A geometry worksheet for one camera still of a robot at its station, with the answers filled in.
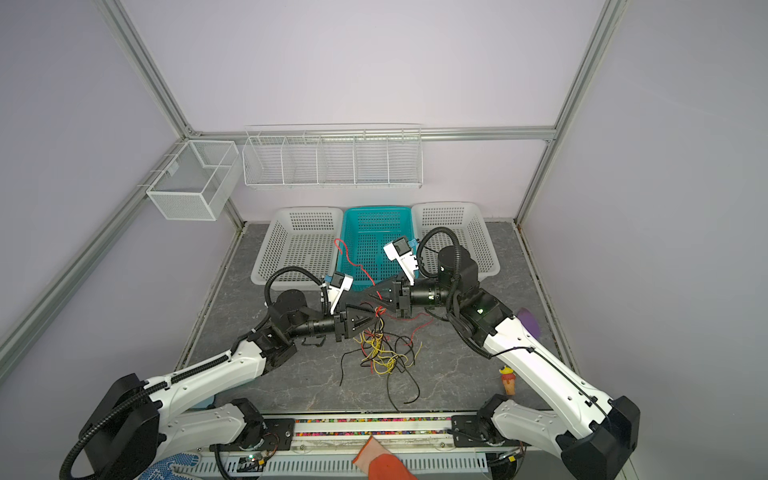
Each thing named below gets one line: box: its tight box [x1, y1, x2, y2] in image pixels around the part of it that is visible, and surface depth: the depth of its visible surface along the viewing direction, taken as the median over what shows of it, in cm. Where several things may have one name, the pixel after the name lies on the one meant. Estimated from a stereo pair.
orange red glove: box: [352, 436, 417, 480], surface depth 72 cm
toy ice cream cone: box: [499, 366, 516, 396], surface depth 81 cm
